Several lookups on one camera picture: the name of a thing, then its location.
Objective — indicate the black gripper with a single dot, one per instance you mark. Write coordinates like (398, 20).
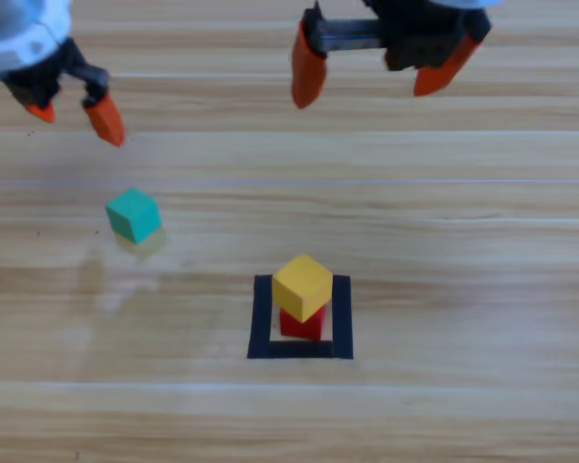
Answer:
(38, 82)
(415, 34)

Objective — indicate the black tape square outline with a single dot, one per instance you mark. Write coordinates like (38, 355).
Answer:
(342, 318)

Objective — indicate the green wooden cube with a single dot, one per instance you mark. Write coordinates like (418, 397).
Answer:
(132, 217)

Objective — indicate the red wooden cube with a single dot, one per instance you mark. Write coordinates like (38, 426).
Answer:
(304, 328)

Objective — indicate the yellow wooden cube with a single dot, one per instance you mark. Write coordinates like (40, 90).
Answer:
(301, 287)

